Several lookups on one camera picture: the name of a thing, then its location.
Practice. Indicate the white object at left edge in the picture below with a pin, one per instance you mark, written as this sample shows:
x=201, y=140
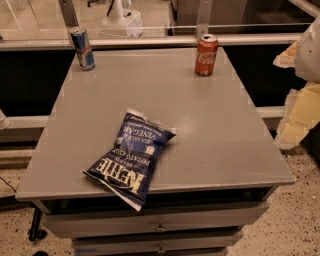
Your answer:
x=4, y=121

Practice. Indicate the metal railing frame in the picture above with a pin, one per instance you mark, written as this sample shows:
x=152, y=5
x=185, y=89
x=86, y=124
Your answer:
x=45, y=24

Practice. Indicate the blue redbull can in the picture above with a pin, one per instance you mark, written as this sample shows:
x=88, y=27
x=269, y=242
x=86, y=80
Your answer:
x=83, y=48

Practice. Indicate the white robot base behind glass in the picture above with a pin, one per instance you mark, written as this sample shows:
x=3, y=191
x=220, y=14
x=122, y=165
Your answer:
x=121, y=20

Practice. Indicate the black caster wheel leg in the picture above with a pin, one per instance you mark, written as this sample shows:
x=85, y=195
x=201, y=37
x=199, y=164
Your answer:
x=35, y=232

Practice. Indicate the red coca-cola can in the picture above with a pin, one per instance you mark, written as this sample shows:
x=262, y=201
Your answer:
x=206, y=55

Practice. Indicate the lower drawer metal knob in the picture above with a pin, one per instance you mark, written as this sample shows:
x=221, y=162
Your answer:
x=160, y=250

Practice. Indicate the blue kettle chip bag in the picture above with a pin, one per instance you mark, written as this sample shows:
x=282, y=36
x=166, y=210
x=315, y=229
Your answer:
x=128, y=167

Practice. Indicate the upper drawer metal knob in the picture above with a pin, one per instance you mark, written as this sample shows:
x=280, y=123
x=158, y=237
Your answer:
x=160, y=228

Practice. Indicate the grey drawer cabinet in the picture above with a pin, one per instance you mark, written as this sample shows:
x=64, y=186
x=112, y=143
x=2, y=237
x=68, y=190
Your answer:
x=211, y=179

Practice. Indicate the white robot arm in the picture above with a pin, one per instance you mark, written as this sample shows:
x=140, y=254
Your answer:
x=307, y=59

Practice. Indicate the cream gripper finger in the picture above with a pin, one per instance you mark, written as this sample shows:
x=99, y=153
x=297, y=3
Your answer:
x=287, y=58
x=301, y=114

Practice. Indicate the drawer metal knob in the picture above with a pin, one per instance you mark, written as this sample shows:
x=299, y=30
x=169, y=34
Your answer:
x=160, y=228
x=160, y=250

